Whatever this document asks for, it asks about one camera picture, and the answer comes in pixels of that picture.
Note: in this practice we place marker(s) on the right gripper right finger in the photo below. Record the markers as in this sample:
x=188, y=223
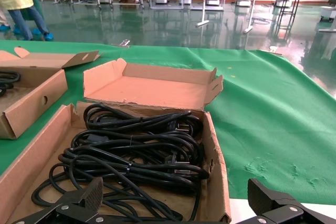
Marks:
x=265, y=200

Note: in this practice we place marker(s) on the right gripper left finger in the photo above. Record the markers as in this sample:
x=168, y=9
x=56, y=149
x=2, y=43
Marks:
x=89, y=197

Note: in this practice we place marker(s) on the cardboard box with round hole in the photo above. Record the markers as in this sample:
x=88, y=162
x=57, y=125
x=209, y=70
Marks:
x=31, y=108

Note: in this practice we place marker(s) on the cardboard box with torn lid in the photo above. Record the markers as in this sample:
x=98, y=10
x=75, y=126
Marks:
x=152, y=90

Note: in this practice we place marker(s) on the green table cloth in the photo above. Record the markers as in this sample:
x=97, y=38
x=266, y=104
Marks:
x=262, y=116

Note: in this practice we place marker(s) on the pale table edge clamp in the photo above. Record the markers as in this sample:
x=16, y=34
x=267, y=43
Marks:
x=274, y=49

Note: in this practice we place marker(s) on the metal table clamp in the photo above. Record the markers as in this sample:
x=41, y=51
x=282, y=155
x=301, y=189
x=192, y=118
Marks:
x=124, y=43

